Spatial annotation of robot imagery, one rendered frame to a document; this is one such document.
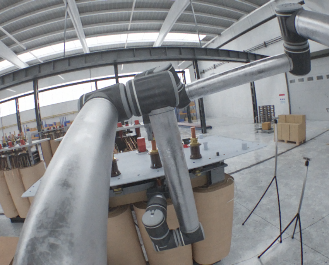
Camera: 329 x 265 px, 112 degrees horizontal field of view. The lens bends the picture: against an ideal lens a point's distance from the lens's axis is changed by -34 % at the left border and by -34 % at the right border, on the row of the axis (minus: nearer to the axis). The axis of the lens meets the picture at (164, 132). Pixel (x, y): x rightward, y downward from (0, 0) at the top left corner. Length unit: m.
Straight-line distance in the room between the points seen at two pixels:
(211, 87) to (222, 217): 1.04
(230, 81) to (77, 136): 0.75
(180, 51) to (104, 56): 4.30
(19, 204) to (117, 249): 2.58
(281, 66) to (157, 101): 0.65
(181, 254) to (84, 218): 1.34
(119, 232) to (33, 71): 9.85
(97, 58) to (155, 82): 8.90
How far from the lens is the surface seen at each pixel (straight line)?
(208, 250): 1.68
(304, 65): 0.98
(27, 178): 3.22
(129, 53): 9.53
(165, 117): 0.61
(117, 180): 0.94
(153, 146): 1.01
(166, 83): 0.59
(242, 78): 0.90
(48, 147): 7.06
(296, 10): 0.88
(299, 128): 6.81
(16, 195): 3.54
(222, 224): 1.53
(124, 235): 1.27
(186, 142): 1.45
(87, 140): 0.35
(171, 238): 0.91
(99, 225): 0.26
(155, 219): 0.79
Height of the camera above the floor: 1.69
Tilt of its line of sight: 7 degrees down
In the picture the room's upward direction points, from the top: 8 degrees counter-clockwise
